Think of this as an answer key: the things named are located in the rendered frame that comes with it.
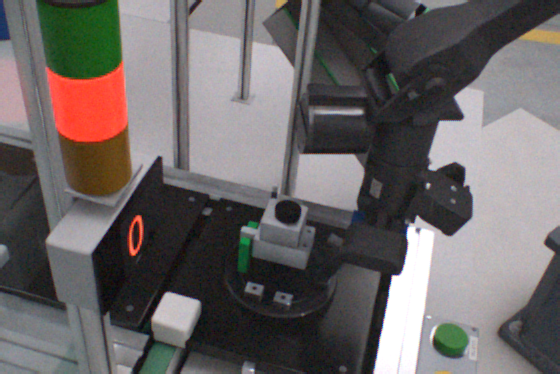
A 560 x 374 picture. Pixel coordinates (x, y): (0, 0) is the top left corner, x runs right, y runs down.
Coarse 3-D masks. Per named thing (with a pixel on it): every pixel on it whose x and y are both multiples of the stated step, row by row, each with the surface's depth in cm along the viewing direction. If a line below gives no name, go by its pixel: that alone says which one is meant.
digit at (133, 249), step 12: (144, 192) 53; (144, 204) 54; (132, 216) 52; (144, 216) 54; (120, 228) 50; (132, 228) 52; (144, 228) 55; (132, 240) 53; (144, 240) 56; (132, 252) 54; (132, 264) 54
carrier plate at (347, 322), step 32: (224, 224) 88; (320, 224) 89; (192, 256) 83; (224, 256) 84; (192, 288) 79; (352, 288) 81; (224, 320) 76; (320, 320) 77; (352, 320) 78; (224, 352) 73; (256, 352) 73; (288, 352) 74; (320, 352) 74; (352, 352) 74
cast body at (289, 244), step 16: (272, 208) 74; (288, 208) 73; (304, 208) 75; (272, 224) 72; (288, 224) 73; (304, 224) 75; (240, 240) 78; (256, 240) 75; (272, 240) 74; (288, 240) 73; (304, 240) 75; (256, 256) 76; (272, 256) 75; (288, 256) 75; (304, 256) 74
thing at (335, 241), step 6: (330, 234) 75; (330, 240) 74; (336, 240) 74; (342, 240) 75; (336, 246) 74; (336, 258) 75; (330, 264) 76; (336, 264) 76; (342, 264) 75; (324, 270) 77; (330, 270) 77; (336, 270) 76; (324, 276) 78; (330, 276) 77
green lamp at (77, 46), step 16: (112, 0) 40; (48, 16) 39; (64, 16) 39; (80, 16) 39; (96, 16) 39; (112, 16) 40; (48, 32) 40; (64, 32) 39; (80, 32) 39; (96, 32) 40; (112, 32) 41; (48, 48) 41; (64, 48) 40; (80, 48) 40; (96, 48) 40; (112, 48) 41; (48, 64) 42; (64, 64) 41; (80, 64) 41; (96, 64) 41; (112, 64) 42
